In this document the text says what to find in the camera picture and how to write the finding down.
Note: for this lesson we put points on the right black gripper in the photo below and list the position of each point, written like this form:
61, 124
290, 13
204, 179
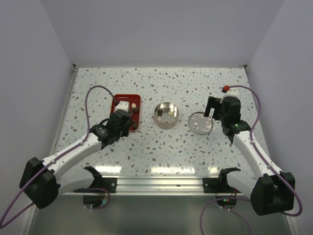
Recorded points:
212, 103

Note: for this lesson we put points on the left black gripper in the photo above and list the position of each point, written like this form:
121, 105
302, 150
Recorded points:
125, 132

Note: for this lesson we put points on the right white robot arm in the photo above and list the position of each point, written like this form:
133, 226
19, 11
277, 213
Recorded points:
270, 191

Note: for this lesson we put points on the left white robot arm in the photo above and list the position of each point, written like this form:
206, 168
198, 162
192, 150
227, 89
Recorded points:
40, 177

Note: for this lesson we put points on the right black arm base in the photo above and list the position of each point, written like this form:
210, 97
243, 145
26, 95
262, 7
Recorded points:
219, 184

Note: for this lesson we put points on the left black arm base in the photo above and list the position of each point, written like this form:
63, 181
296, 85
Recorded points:
97, 178

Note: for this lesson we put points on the round metal tin lid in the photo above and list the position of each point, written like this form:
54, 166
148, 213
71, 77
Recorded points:
200, 124

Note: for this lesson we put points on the red rectangular tray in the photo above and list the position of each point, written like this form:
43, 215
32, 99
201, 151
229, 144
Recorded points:
131, 103

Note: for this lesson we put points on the round metal tin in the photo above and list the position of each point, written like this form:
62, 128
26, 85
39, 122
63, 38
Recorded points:
167, 121

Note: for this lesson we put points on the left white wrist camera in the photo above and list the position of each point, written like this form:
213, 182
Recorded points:
123, 105

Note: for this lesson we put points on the aluminium mounting rail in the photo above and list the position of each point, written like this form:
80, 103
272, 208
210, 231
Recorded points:
164, 186

